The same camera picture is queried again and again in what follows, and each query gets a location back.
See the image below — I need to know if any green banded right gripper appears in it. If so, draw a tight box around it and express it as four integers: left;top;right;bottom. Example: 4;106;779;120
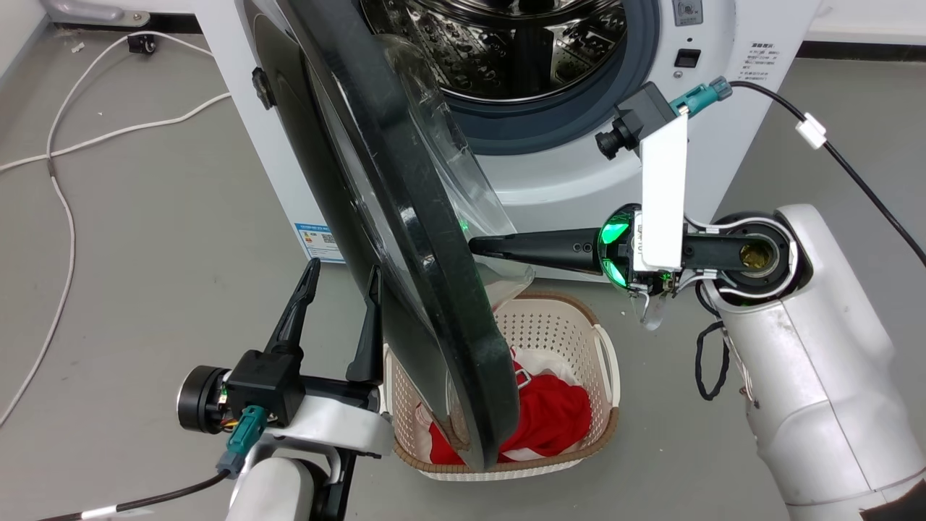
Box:
468;204;726;296

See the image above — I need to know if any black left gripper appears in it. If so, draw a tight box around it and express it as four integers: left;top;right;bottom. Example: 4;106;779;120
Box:
177;258;385;436

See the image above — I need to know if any black round washing machine door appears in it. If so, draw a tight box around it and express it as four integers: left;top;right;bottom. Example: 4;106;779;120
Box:
242;0;537;473

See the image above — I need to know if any white front-load washing machine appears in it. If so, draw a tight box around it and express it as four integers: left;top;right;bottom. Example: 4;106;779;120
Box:
194;0;823;284

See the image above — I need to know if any grey rubber door gasket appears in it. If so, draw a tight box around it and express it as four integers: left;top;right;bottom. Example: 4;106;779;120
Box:
433;0;661;157

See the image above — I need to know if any black door hinge block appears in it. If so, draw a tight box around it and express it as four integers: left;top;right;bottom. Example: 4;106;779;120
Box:
251;67;276;111

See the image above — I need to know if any cream plastic laundry basket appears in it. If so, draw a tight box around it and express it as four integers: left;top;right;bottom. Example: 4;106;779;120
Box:
381;292;622;483

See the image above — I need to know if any blue white energy label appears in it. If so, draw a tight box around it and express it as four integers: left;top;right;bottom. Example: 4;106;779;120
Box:
294;221;345;263

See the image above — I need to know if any white garment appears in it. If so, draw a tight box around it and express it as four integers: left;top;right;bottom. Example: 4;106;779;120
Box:
506;346;581;386

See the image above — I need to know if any red garment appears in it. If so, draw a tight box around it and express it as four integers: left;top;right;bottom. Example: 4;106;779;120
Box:
415;347;593;466

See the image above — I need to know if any steel perforated washer drum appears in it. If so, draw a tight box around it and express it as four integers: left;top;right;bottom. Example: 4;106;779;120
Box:
358;0;628;103

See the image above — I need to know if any printed text sticker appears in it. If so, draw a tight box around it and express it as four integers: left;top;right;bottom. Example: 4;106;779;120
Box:
736;40;781;82

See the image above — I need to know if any grey metal base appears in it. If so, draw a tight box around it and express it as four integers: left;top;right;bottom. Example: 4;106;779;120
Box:
40;0;152;29

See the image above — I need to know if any white camera bracket plate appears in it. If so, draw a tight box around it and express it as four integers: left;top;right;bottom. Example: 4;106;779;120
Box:
640;114;689;273

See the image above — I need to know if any black cable with teal plug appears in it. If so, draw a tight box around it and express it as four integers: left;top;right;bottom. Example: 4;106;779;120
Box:
35;404;270;521
670;75;926;268

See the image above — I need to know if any thin black looped cable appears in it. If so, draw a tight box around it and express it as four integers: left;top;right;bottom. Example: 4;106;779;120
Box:
694;321;732;402

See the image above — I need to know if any white floor cable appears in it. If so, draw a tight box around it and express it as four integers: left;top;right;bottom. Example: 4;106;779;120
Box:
0;92;232;173
0;32;218;428

